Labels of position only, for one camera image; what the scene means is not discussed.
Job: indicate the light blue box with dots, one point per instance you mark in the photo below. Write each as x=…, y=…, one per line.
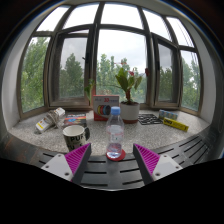
x=168, y=114

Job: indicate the small green leafy plant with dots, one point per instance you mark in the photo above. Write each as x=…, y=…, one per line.
x=88, y=89

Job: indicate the flat round red coaster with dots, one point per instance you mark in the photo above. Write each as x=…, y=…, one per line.
x=111, y=159

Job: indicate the white mug with black letters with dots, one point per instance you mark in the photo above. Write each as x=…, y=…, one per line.
x=75, y=138

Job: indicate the flowering plant in white pot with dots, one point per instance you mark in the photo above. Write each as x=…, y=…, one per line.
x=129, y=111

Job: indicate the long yellow box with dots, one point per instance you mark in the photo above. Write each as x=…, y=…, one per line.
x=176, y=124

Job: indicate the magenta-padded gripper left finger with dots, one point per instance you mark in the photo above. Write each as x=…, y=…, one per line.
x=77, y=160

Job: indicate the brown-framed bay window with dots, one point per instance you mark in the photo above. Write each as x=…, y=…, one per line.
x=94, y=66

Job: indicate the clear blue-capped water bottle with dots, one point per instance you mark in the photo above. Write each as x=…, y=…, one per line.
x=115, y=133

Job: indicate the red box with colourful spools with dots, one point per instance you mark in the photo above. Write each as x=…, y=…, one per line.
x=100, y=108

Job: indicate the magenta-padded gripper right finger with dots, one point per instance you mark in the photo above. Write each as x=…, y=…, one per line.
x=147, y=160

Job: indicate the black lattice mat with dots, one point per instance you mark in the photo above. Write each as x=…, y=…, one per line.
x=149, y=119

